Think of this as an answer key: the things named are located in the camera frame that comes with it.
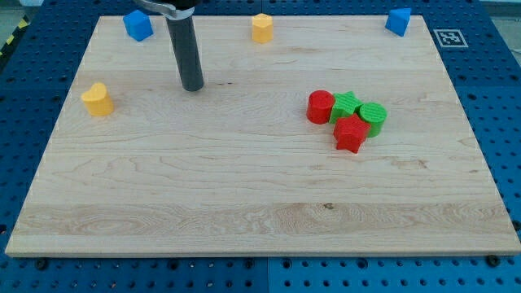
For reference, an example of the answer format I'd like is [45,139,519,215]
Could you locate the green star block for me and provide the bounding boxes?
[329,91,363,124]

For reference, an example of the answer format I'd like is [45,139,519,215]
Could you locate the red star block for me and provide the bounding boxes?
[333,114,371,154]

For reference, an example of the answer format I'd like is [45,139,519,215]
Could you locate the black bolt front left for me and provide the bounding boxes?
[34,258,49,271]

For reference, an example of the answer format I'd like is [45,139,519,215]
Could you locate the blue triangle block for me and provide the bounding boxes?
[385,7,412,37]

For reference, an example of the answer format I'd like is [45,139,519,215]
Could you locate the yellow hexagon block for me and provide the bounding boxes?
[252,13,274,43]

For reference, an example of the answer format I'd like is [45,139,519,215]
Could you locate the black bolt front right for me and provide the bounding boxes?
[485,255,501,268]

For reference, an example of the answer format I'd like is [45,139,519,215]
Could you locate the black bolt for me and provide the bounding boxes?
[485,255,501,268]
[34,258,49,271]

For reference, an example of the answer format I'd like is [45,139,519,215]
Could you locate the yellow heart block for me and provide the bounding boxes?
[81,82,114,116]

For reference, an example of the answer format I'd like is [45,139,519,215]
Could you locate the wooden board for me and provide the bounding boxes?
[6,15,520,258]

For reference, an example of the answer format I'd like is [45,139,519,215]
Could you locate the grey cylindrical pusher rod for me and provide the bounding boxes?
[166,16,204,92]

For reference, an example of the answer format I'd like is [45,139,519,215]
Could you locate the red cylinder block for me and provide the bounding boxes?
[306,90,335,125]

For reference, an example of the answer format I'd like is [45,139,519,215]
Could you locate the blue cube block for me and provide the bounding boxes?
[123,10,154,42]

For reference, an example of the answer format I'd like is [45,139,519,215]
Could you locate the silver clamp on rod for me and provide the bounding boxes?
[134,0,195,20]

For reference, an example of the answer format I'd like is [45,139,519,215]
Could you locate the green cylinder block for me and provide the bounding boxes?
[358,103,387,138]

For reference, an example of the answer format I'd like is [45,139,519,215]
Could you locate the fiducial marker tag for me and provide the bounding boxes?
[434,28,468,48]

